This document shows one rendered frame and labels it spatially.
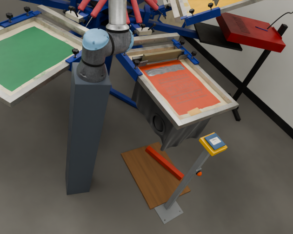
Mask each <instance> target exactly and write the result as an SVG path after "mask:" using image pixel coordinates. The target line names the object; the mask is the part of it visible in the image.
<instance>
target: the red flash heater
mask: <svg viewBox="0 0 293 234"><path fill-rule="evenodd" d="M216 20H217V22H218V24H219V26H220V28H221V30H222V32H223V34H224V36H225V38H226V40H227V41H230V42H234V43H238V44H243V45H247V46H253V47H257V48H261V49H265V50H270V51H274V52H280V53H281V52H282V50H283V49H284V48H285V46H286V45H285V43H284V42H283V41H282V37H281V36H280V34H279V33H278V32H277V30H276V29H275V28H274V27H272V26H271V27H270V28H268V27H269V26H270V24H269V23H267V22H263V21H259V20H255V19H251V18H247V17H243V16H239V15H235V14H231V13H226V12H225V13H221V16H218V17H216ZM256 27H259V28H262V29H265V30H267V31H265V30H262V29H259V28H256ZM267 28H268V29H267Z"/></svg>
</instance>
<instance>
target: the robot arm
mask: <svg viewBox="0 0 293 234"><path fill-rule="evenodd" d="M108 15H109V23H108V24H107V25H106V31H104V30H102V29H97V28H94V29H90V30H88V31H86V32H85V34H84V36H83V40H82V54H81V60H80V62H79V64H78V66H77V75H78V77H79V78H80V79H82V80H84V81H86V82H89V83H97V82H101V81H103V80H104V79H105V77H106V68H105V58H106V57H108V56H112V55H115V54H119V53H125V52H127V51H129V50H130V49H131V48H132V46H133V42H134V37H133V35H132V31H131V30H130V29H129V26H128V25H127V0H108Z"/></svg>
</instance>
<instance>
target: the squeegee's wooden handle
mask: <svg viewBox="0 0 293 234"><path fill-rule="evenodd" d="M181 52H182V50H181V49H174V50H168V51H161V52H153V53H146V54H143V57H142V60H141V61H147V60H148V62H154V61H160V60H165V59H173V58H178V56H179V55H180V54H181ZM148 62H147V63H148Z"/></svg>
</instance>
